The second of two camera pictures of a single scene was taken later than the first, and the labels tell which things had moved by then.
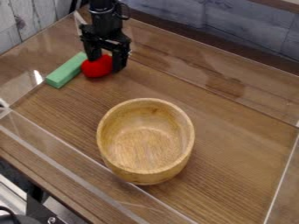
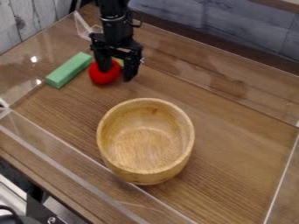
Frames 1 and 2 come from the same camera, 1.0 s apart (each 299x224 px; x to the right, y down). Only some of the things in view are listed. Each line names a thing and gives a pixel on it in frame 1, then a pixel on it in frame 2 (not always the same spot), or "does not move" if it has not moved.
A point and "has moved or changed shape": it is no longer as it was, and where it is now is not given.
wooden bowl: x=144 y=136 does not move
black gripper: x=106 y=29 to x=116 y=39
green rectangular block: x=63 y=74 does not move
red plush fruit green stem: x=98 y=68 has moved or changed shape
